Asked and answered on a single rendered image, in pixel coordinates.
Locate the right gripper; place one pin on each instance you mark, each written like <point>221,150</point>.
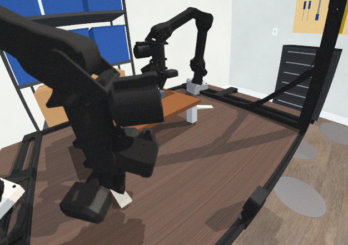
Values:
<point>163,74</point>

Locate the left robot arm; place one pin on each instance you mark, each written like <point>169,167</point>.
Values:
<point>65,61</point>

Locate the brown wooden stand with white legs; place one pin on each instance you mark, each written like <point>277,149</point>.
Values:
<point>175,103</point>

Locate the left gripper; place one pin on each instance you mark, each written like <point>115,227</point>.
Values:
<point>89,201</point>

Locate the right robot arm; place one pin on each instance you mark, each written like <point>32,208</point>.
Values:
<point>162,31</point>

